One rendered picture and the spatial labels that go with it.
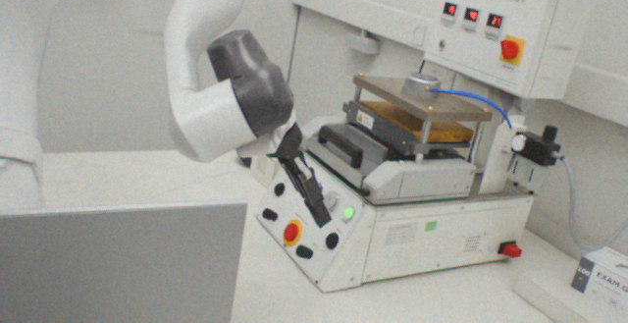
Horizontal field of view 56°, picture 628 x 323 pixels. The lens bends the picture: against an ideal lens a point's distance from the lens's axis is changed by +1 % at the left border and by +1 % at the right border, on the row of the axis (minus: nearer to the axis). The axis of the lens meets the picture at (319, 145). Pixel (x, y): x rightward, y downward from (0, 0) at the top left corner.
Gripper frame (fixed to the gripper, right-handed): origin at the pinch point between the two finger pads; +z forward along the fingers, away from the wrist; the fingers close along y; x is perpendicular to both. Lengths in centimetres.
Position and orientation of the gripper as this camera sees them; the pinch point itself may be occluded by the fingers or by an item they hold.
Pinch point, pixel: (318, 210)
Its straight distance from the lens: 111.4
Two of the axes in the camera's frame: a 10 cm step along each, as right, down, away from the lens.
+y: -4.8, -3.6, 8.0
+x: -8.0, 5.5, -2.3
